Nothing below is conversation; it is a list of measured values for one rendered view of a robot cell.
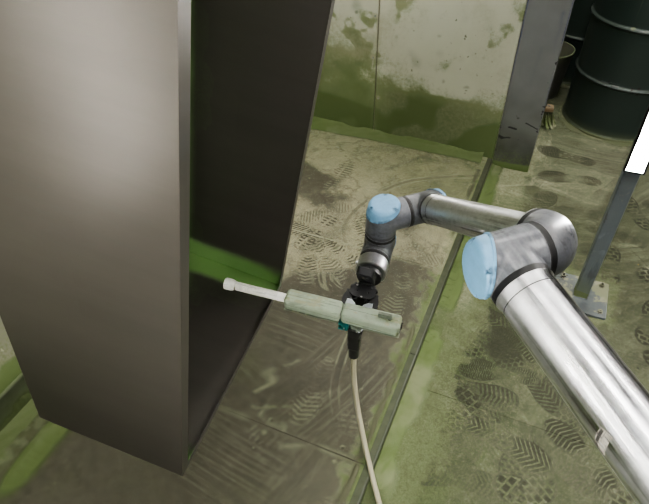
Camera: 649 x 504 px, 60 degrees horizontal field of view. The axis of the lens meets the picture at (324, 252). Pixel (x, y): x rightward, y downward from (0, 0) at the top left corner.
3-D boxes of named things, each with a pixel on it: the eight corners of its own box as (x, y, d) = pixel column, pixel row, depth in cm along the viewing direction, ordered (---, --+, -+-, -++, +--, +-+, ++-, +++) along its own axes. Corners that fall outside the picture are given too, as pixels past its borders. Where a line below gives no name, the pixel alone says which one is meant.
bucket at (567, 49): (559, 107, 335) (572, 61, 316) (510, 99, 343) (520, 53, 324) (565, 85, 355) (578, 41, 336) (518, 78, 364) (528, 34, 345)
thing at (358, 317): (397, 359, 158) (404, 310, 141) (393, 373, 155) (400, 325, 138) (238, 317, 168) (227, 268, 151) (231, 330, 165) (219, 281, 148)
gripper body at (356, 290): (371, 320, 156) (381, 288, 164) (374, 301, 150) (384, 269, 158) (345, 314, 157) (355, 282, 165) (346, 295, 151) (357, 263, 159)
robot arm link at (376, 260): (390, 255, 160) (357, 248, 162) (386, 268, 157) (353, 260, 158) (387, 276, 166) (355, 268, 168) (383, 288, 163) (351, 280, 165)
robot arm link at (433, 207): (608, 210, 104) (431, 181, 167) (552, 227, 101) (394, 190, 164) (611, 269, 107) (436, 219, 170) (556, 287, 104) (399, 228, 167)
